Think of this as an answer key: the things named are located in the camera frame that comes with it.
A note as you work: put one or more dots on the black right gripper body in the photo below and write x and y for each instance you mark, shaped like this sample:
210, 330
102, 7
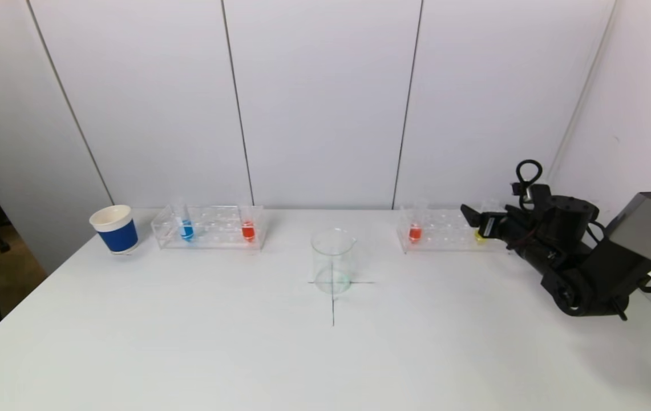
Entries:
488, 226

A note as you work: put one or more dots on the clear acrylic test tube rack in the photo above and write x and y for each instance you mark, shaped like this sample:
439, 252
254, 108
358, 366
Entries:
217, 228
442, 234

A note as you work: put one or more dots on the clear glass beaker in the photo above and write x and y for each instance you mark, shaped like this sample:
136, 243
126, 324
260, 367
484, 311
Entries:
332, 279

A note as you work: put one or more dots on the white paper cup blue sleeve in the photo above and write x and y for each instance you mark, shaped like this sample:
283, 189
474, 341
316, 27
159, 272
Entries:
118, 237

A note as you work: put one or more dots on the test tube with yellow pigment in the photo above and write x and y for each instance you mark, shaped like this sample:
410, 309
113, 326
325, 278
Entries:
480, 236

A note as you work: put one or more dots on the test tube with red pigment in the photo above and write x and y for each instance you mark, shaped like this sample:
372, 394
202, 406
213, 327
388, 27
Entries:
248, 232
415, 233

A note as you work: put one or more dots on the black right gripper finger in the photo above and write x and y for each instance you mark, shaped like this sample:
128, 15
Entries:
473, 218

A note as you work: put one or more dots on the test tube with blue pigment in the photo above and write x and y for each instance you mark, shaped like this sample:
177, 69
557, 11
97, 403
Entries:
187, 231

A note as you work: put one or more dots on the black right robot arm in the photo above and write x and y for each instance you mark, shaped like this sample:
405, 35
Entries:
616, 268

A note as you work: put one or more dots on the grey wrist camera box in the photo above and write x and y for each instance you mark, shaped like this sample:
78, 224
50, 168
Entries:
533, 200

